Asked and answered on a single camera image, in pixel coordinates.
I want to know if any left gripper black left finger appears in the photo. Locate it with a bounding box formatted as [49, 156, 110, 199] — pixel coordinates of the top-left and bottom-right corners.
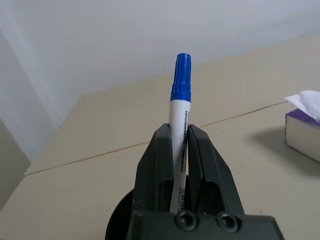
[133, 122, 176, 214]

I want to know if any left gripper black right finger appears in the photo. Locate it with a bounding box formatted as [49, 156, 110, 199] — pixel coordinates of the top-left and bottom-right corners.
[186, 124, 242, 217]

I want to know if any blue-capped white marker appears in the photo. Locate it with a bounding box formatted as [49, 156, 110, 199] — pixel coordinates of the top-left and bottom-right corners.
[168, 52, 193, 215]

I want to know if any black plastic cup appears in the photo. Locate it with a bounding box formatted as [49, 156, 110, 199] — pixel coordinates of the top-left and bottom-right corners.
[104, 190, 137, 240]

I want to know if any purple tissue pack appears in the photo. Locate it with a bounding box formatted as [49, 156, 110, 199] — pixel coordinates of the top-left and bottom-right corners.
[284, 89, 320, 165]

